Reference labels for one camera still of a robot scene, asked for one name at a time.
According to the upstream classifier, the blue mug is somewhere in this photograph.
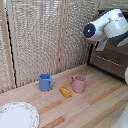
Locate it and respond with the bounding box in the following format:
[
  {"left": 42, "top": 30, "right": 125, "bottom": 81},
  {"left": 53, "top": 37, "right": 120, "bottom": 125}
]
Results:
[{"left": 38, "top": 73, "right": 57, "bottom": 92}]

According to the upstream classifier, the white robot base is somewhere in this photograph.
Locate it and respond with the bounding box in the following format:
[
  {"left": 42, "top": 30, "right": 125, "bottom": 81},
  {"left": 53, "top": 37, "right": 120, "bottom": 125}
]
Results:
[{"left": 111, "top": 103, "right": 128, "bottom": 128}]

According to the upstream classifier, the pink mug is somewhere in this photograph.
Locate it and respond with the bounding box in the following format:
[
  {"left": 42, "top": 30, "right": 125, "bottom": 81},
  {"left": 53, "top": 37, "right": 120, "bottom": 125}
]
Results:
[{"left": 70, "top": 74, "right": 88, "bottom": 94}]

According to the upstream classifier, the wooden screen post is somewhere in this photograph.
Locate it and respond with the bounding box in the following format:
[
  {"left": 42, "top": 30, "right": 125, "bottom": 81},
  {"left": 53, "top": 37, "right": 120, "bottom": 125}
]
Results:
[
  {"left": 55, "top": 0, "right": 66, "bottom": 74},
  {"left": 0, "top": 0, "right": 17, "bottom": 90}
]

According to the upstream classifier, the woven screen panel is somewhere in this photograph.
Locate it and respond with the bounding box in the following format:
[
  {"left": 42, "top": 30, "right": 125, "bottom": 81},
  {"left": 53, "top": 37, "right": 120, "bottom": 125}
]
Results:
[
  {"left": 7, "top": 0, "right": 63, "bottom": 88},
  {"left": 60, "top": 0, "right": 101, "bottom": 73},
  {"left": 0, "top": 0, "right": 16, "bottom": 94}
]

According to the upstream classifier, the brown drawer cabinet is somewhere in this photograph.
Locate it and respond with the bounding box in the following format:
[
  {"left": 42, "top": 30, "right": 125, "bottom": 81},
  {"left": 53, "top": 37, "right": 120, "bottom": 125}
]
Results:
[{"left": 87, "top": 9, "right": 128, "bottom": 83}]

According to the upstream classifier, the silver drawer handle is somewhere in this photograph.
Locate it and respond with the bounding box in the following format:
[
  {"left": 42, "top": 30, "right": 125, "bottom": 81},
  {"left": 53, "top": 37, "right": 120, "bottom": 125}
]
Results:
[{"left": 97, "top": 54, "right": 123, "bottom": 68}]

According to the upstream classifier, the white patterned plate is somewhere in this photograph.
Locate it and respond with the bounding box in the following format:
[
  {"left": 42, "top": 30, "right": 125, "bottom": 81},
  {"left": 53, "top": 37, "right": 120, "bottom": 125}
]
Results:
[{"left": 0, "top": 101, "right": 41, "bottom": 128}]

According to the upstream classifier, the brown drawer front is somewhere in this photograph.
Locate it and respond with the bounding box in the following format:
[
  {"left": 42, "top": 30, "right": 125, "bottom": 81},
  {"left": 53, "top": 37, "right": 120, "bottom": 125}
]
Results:
[{"left": 89, "top": 44, "right": 128, "bottom": 81}]

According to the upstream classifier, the orange bread-shaped block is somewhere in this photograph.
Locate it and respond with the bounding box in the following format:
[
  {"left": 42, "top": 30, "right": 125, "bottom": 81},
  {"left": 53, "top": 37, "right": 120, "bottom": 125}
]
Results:
[{"left": 58, "top": 86, "right": 73, "bottom": 99}]

